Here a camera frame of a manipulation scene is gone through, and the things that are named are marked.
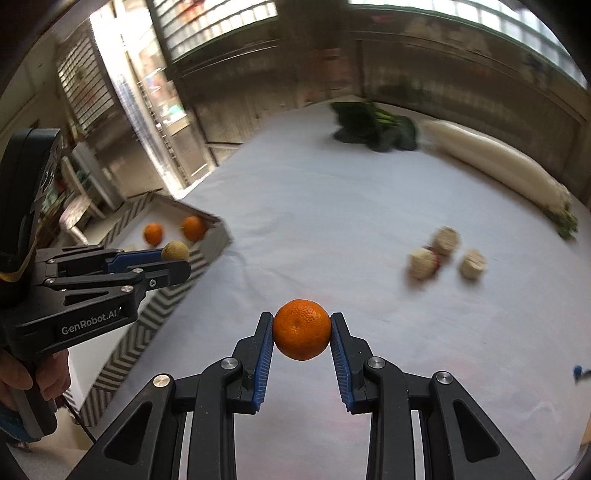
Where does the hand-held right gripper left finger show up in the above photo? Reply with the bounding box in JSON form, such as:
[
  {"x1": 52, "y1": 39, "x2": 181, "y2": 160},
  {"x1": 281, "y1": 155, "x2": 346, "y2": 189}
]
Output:
[{"x1": 67, "y1": 312, "x2": 276, "y2": 480}]

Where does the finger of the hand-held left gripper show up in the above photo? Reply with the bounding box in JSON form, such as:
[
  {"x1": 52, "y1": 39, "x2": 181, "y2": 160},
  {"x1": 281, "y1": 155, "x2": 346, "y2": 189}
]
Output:
[
  {"x1": 41, "y1": 259, "x2": 191, "y2": 308},
  {"x1": 44, "y1": 246, "x2": 164, "y2": 278}
]

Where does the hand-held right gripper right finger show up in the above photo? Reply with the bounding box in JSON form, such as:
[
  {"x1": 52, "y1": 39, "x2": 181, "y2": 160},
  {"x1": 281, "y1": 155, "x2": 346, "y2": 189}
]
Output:
[{"x1": 329, "y1": 312, "x2": 539, "y2": 480}]

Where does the medium brown longan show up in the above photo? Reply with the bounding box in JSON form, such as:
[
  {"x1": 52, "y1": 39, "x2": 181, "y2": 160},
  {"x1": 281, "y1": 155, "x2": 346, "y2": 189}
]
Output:
[{"x1": 161, "y1": 241, "x2": 190, "y2": 264}]

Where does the striped cardboard box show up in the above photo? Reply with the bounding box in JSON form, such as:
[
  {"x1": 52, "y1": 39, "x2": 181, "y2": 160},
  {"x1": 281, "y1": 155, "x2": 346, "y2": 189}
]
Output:
[{"x1": 78, "y1": 191, "x2": 233, "y2": 428}]

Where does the small tangerine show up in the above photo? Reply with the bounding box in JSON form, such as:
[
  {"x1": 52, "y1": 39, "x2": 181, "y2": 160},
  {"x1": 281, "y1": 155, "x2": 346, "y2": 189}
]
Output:
[{"x1": 273, "y1": 299, "x2": 332, "y2": 361}]

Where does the person's left hand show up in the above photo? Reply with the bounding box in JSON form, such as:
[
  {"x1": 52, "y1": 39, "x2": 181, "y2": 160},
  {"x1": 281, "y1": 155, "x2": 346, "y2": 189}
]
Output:
[{"x1": 0, "y1": 347, "x2": 71, "y2": 409}]

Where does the white plastic chair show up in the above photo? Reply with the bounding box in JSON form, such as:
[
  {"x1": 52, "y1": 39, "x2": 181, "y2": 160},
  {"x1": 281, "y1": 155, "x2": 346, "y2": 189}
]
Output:
[{"x1": 60, "y1": 141, "x2": 123, "y2": 245}]

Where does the layered cake piece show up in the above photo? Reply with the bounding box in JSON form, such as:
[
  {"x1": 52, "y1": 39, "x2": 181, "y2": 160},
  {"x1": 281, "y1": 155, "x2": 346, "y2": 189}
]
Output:
[
  {"x1": 409, "y1": 248, "x2": 438, "y2": 280},
  {"x1": 458, "y1": 249, "x2": 487, "y2": 280},
  {"x1": 431, "y1": 226, "x2": 461, "y2": 256}
]

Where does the white tablecloth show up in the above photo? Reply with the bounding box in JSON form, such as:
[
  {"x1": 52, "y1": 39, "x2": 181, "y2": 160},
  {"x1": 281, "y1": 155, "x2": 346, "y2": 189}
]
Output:
[{"x1": 92, "y1": 99, "x2": 591, "y2": 480}]

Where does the small leafy green bunch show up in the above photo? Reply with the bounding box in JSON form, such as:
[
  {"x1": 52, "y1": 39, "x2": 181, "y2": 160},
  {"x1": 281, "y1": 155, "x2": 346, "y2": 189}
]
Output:
[{"x1": 369, "y1": 113, "x2": 420, "y2": 153}]

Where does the large leafy green bunch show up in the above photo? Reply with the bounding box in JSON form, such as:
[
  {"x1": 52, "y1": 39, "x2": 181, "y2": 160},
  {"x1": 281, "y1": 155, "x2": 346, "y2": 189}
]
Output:
[{"x1": 330, "y1": 100, "x2": 393, "y2": 144}]

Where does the glass block window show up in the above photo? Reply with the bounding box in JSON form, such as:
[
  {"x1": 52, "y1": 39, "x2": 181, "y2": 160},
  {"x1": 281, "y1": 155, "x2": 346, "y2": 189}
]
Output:
[{"x1": 150, "y1": 0, "x2": 280, "y2": 63}]

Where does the wrapped white radish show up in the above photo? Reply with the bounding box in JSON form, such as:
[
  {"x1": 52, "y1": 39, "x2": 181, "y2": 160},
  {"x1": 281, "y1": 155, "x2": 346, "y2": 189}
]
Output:
[{"x1": 422, "y1": 119, "x2": 580, "y2": 241}]

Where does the black cable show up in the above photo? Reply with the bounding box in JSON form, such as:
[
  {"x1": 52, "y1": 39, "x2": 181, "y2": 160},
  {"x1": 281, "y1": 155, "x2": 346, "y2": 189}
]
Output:
[{"x1": 65, "y1": 399, "x2": 99, "y2": 445}]

